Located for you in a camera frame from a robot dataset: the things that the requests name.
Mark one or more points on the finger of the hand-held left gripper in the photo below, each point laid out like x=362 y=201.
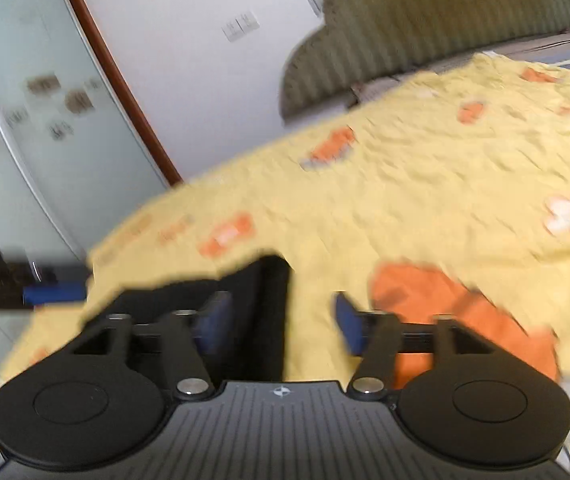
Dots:
x=62 y=270
x=55 y=294

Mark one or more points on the brown wooden wardrobe frame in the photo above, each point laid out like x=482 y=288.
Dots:
x=125 y=96

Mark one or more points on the white wall socket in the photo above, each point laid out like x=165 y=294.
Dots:
x=250 y=21
x=231 y=31

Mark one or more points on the black pants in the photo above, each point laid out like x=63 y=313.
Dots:
x=260 y=310

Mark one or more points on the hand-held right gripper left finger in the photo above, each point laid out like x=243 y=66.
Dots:
x=212 y=322

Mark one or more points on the yellow printed blanket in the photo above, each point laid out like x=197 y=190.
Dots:
x=415 y=185

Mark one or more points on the grey patterned pillow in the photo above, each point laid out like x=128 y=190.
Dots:
x=540 y=45

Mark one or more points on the flower-print wardrobe door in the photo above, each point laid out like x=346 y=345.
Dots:
x=55 y=135

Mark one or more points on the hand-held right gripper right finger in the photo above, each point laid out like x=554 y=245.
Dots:
x=350 y=322

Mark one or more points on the olive upholstered headboard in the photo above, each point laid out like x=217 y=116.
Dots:
x=415 y=20

